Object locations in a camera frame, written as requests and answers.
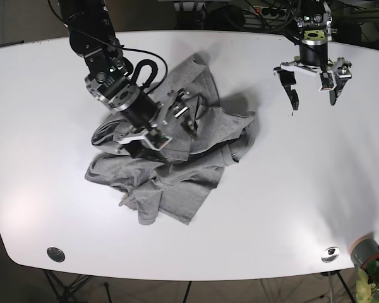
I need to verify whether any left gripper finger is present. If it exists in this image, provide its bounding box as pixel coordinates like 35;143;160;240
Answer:
277;69;299;110
329;75;349;105

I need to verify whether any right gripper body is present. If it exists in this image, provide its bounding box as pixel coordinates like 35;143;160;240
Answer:
109;88;190;152

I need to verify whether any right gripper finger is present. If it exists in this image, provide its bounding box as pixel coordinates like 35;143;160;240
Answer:
126;141;164;163
181;117;198;139

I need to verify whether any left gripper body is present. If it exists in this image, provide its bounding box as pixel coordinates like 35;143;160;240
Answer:
274;44;352;79

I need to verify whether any grey T-shirt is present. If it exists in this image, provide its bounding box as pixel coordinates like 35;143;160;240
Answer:
85;54;257;225

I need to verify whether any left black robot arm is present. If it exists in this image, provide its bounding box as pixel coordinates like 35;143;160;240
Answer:
274;1;352;110

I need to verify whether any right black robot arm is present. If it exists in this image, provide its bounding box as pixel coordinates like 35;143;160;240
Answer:
55;1;196;161

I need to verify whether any left silver table grommet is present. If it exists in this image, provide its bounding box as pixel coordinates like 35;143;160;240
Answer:
47;247;66;263

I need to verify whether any silver table grommet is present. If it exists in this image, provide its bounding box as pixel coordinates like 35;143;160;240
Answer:
47;247;66;263
321;247;340;263

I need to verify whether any grey plant pot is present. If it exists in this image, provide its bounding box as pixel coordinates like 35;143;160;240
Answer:
349;234;379;270

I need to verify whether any right silver table grommet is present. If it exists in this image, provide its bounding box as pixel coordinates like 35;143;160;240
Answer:
321;247;340;263

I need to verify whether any green potted plant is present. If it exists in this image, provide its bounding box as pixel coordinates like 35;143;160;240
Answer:
356;260;379;303

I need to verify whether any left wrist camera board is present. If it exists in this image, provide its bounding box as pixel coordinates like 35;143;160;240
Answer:
319;71;336;92

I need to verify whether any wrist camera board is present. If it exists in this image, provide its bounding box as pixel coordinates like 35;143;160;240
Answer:
319;71;336;92
151;134;172;150

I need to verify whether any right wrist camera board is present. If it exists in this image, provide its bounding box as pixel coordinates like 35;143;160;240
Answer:
151;134;172;150

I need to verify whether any black table leg frame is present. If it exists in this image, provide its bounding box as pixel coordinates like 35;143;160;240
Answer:
43;270;93;303

